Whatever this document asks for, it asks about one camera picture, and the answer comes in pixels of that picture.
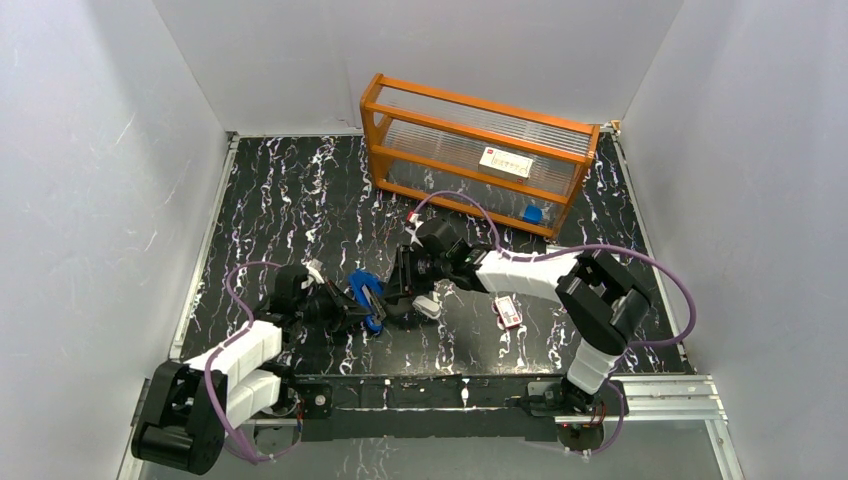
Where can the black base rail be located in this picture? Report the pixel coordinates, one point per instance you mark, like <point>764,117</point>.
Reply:
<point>533,407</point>

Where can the orange wooden shelf rack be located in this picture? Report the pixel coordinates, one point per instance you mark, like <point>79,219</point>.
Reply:
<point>425,142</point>

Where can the red white staple box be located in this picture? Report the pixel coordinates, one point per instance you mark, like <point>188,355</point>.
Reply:
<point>508,316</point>

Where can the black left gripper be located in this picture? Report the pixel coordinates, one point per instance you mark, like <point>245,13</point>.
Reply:
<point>340,307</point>

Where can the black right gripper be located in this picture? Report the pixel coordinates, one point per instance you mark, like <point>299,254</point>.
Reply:
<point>403,280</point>

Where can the small blue box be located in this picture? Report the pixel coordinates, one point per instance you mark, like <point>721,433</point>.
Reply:
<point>532,214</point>

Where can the white cardboard box red labels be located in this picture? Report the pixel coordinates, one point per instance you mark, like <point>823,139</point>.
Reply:
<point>505,165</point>

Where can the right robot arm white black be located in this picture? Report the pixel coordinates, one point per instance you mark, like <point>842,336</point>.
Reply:
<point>604,301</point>

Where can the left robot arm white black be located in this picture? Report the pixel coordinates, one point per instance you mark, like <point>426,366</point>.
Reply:
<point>194,410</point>

